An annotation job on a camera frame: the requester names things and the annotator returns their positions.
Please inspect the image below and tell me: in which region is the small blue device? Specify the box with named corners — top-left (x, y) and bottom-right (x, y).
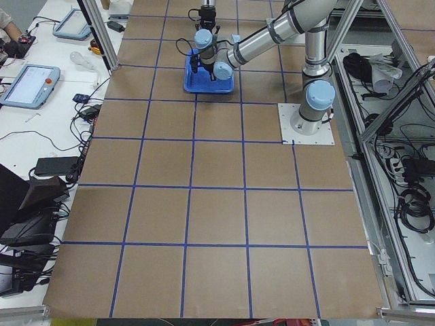
top-left (72, 93), bottom-right (90, 104)

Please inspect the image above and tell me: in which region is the black flat box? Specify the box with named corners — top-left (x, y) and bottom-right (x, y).
top-left (34, 156), bottom-right (79, 177)

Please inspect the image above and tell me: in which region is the far teach pendant tablet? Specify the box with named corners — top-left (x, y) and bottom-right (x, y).
top-left (52, 8), bottom-right (91, 41)

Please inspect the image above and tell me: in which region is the near teach pendant tablet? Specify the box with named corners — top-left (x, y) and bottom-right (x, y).
top-left (1, 64), bottom-right (60, 109)

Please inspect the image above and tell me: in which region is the teach pendant tablet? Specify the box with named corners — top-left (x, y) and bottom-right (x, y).
top-left (52, 8), bottom-right (91, 41)
top-left (1, 64), bottom-right (60, 109)

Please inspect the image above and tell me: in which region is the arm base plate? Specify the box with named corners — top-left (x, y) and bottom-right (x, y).
top-left (277, 103), bottom-right (335, 145)

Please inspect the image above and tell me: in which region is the aluminium frame post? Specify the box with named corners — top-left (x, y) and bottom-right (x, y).
top-left (77, 0), bottom-right (119, 71)

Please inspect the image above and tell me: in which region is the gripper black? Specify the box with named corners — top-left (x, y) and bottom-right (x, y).
top-left (203, 63), bottom-right (216, 82)
top-left (198, 5), bottom-right (221, 35)

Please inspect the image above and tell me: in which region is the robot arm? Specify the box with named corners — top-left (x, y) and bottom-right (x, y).
top-left (188, 1), bottom-right (336, 136)
top-left (198, 0), bottom-right (220, 35)

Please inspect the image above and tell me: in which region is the black power adapter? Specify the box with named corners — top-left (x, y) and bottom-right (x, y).
top-left (107, 21), bottom-right (125, 33)

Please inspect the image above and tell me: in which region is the black laptop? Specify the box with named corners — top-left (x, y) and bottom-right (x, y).
top-left (1, 165), bottom-right (69, 235)

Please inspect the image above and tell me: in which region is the blue plastic tray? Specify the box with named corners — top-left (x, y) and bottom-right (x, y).
top-left (184, 58), bottom-right (234, 94)

